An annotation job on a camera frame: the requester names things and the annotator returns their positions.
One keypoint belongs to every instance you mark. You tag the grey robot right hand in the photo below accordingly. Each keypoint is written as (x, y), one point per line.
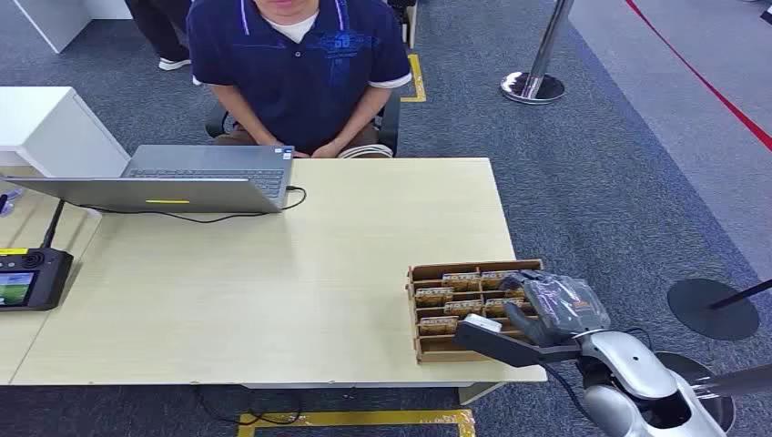
(558, 310)

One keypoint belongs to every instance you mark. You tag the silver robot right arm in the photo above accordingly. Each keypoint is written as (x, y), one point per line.
(633, 368)

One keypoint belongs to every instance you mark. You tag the brown patterned card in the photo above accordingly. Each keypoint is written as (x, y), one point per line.
(463, 308)
(497, 307)
(460, 281)
(494, 279)
(433, 295)
(438, 326)

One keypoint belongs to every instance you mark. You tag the wooden card holder tray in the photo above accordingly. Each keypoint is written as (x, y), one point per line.
(431, 350)

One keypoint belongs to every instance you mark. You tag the person's left hand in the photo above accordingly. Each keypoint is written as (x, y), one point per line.
(326, 150)

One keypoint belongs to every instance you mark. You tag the person's hand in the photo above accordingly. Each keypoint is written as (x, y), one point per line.
(297, 152)
(326, 150)

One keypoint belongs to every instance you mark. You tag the person's right hand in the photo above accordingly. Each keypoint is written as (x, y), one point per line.
(297, 152)

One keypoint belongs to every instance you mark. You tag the seated person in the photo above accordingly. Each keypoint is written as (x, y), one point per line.
(301, 66)

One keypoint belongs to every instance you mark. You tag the standing person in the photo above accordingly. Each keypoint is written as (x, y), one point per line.
(160, 30)

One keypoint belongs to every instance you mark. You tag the dark stanchion with round base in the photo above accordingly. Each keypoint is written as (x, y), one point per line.
(721, 395)

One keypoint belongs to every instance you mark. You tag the grey laptop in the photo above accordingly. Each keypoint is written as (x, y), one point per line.
(199, 181)

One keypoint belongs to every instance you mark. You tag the black remote controller with screen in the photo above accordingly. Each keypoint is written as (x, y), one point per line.
(30, 280)

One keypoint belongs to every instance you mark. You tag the white cabinet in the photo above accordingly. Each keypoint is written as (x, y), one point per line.
(48, 130)

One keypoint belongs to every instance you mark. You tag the white counter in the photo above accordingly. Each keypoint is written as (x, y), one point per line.
(54, 18)

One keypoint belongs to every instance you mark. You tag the chrome stanchion post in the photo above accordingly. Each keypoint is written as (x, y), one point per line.
(534, 81)

